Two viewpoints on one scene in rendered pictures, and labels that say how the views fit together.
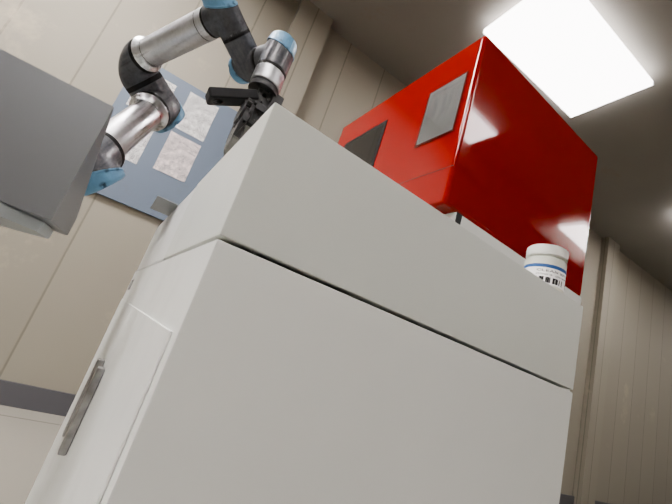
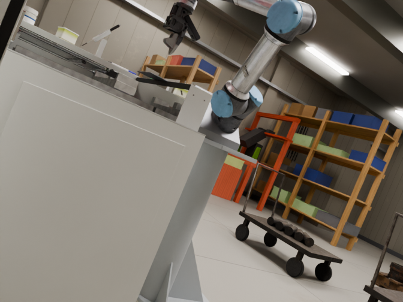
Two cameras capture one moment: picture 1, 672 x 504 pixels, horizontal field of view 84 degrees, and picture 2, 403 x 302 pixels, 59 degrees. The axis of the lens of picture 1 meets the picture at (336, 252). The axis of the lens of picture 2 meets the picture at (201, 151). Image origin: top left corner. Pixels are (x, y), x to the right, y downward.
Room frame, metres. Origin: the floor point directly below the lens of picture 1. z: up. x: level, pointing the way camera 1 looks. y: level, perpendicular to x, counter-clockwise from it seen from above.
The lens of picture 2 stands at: (2.36, 0.50, 0.79)
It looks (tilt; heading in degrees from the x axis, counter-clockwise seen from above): 1 degrees down; 177
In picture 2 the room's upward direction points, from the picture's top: 23 degrees clockwise
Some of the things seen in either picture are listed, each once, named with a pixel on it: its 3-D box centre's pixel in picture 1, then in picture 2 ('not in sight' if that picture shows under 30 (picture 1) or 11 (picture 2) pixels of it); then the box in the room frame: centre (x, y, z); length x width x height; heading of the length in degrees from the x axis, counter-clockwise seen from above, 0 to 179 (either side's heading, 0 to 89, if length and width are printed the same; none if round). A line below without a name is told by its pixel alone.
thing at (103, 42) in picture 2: not in sight; (99, 41); (0.74, -0.01, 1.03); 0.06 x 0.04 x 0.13; 119
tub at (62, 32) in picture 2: not in sight; (66, 37); (0.68, -0.18, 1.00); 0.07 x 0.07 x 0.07; 44
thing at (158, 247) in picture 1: (179, 246); (163, 100); (0.89, 0.36, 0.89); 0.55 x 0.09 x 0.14; 29
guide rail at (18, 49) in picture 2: not in sight; (90, 82); (1.08, 0.12, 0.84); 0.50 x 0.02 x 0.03; 119
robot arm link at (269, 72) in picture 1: (266, 82); (188, 3); (0.79, 0.29, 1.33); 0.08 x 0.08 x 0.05
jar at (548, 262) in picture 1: (543, 274); (26, 18); (0.65, -0.38, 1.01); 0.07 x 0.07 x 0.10
